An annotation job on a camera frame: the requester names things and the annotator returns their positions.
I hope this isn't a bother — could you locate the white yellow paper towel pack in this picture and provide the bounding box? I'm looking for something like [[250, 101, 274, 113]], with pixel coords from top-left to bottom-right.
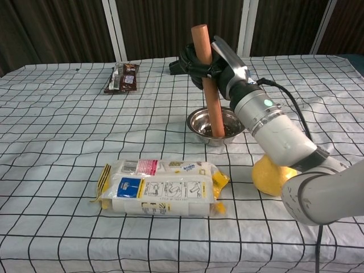
[[90, 159, 230, 218]]

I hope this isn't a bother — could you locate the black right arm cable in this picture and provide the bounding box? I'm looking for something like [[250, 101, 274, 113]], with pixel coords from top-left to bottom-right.
[[257, 78, 325, 273]]

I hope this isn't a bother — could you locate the brown chocolate snack packet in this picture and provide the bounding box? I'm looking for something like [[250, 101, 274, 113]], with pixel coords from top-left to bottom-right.
[[103, 63, 140, 94]]

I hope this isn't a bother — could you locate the yellow pear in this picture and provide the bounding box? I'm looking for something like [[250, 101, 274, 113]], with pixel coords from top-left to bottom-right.
[[251, 155, 298, 197]]

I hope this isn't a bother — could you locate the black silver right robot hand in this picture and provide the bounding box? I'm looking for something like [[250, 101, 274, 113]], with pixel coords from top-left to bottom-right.
[[179, 35, 253, 101]]

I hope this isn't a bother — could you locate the white checked tablecloth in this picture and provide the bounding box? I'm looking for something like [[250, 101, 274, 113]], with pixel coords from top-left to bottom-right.
[[0, 53, 364, 273]]

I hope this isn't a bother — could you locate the stainless steel bowl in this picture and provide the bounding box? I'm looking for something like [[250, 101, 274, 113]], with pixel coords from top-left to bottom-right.
[[186, 107, 247, 147]]

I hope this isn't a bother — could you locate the black stapler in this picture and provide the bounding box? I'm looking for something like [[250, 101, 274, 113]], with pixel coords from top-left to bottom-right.
[[169, 56, 189, 76]]

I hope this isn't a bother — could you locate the white partition post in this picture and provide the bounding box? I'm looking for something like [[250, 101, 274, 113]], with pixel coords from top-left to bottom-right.
[[102, 0, 127, 62], [237, 0, 258, 57], [311, 0, 338, 55]]

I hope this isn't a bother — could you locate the wooden rod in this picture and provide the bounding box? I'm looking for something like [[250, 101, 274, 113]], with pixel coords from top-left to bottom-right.
[[191, 25, 226, 138]]

